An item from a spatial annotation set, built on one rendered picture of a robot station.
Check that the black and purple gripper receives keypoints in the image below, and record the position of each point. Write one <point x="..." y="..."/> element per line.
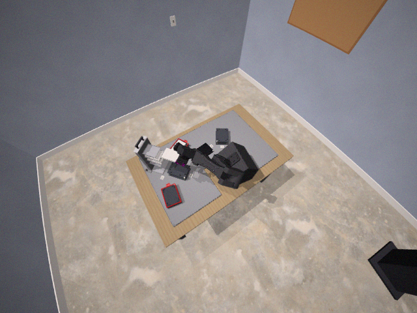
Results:
<point x="181" y="161"/>

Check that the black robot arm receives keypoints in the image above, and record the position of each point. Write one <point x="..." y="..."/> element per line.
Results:
<point x="218" y="165"/>

